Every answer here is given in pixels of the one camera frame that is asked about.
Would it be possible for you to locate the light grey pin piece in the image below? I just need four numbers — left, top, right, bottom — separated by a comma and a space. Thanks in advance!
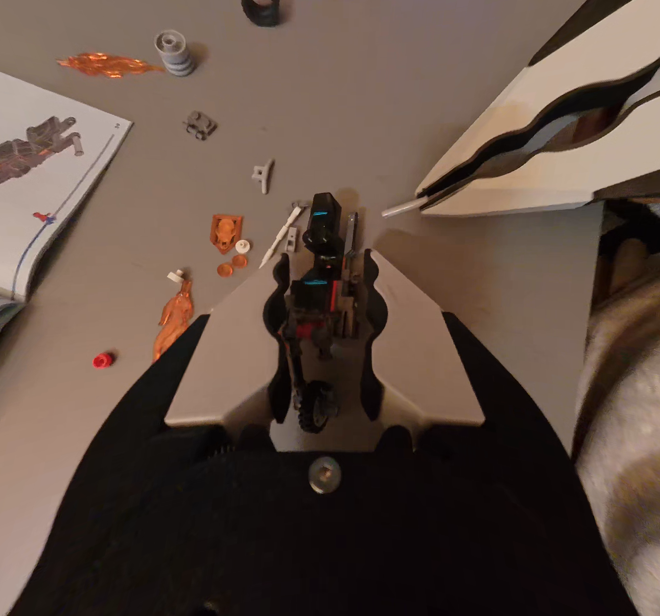
382, 197, 430, 218

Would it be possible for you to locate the grey wheel hub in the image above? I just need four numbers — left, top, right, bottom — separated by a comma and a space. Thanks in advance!
154, 31, 198, 76

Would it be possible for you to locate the slim orange flame piece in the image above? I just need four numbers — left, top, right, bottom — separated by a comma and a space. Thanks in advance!
57, 52, 166, 79

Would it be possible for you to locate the large orange flame piece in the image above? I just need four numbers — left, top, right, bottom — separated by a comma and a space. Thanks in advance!
153, 278, 194, 362

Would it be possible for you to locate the black toy motorcycle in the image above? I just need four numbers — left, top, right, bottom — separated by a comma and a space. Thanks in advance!
278, 192, 362, 433

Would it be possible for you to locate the light grey bracket piece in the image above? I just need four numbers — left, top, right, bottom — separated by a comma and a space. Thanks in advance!
252, 158, 275, 195

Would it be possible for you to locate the open instruction booklet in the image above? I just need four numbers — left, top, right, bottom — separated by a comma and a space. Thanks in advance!
0, 72, 134, 328

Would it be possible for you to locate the dark grey hinge plate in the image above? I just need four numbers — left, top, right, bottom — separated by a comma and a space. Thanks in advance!
183, 110, 217, 141

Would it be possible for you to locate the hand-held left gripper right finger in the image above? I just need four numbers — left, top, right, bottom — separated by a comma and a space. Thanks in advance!
359, 249, 485, 424

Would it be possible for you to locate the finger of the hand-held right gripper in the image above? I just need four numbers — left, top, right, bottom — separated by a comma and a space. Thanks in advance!
414, 0, 660, 199
419, 91, 660, 218

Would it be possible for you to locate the white chain piece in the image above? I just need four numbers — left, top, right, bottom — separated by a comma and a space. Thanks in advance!
258, 203, 305, 268

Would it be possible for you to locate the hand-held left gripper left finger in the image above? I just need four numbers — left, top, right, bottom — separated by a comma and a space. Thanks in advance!
164, 254, 292, 424

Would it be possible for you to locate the orange skull shield tile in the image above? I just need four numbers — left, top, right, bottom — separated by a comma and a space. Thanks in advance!
210, 214, 243, 255

